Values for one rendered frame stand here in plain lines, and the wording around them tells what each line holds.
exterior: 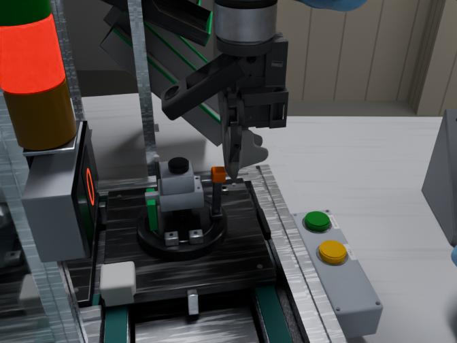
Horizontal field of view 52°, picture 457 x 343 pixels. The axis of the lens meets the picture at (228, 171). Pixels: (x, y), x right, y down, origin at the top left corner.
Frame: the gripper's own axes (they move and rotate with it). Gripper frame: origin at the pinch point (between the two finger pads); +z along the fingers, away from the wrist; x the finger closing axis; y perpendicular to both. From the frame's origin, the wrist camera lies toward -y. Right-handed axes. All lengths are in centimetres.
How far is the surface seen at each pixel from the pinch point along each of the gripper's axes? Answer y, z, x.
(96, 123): -26, 21, 58
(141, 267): -13.9, 10.0, -7.2
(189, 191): -6.1, 1.2, -2.2
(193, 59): 0.2, 1.2, 48.1
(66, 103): -16.6, -22.2, -19.9
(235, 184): 3.0, 9.8, 9.7
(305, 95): 94, 103, 229
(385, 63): 145, 79, 220
